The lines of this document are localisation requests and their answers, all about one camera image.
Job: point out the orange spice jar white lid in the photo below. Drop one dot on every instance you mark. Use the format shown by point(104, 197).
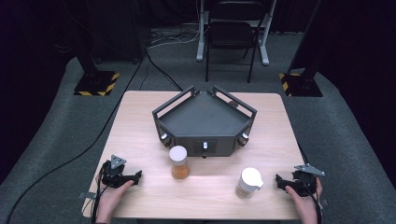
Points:
point(179, 163)

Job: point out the small brown round object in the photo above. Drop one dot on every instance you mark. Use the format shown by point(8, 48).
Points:
point(233, 104)

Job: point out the person's left hand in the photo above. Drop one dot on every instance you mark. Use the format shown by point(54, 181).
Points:
point(112, 199)

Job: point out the person's right hand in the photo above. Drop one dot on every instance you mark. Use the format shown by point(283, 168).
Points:
point(305, 207)

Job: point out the dark grey corner shelf rack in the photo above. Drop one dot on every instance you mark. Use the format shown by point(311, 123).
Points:
point(204, 121)

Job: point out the black stand with striped base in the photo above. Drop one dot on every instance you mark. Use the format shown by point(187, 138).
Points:
point(96, 82)
point(302, 84)

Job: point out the black folding chair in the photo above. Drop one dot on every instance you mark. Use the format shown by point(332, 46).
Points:
point(231, 34)
point(264, 37)

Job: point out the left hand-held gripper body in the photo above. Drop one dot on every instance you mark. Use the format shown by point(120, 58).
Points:
point(113, 177)

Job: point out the seasoning jar white spout lid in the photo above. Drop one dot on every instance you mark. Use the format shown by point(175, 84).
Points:
point(248, 183)

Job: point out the grey metal table bracket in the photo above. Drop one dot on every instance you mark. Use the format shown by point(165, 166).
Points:
point(87, 195)
point(324, 202)

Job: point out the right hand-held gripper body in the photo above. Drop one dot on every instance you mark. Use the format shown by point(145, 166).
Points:
point(304, 183)

